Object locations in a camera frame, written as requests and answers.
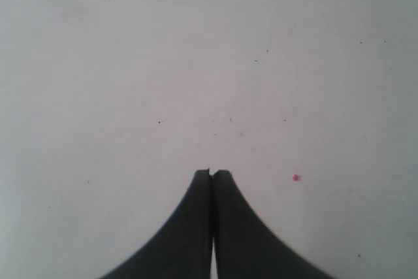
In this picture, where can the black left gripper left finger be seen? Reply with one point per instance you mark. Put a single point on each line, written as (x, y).
(182, 248)

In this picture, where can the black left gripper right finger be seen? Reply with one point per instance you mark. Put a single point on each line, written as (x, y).
(244, 246)

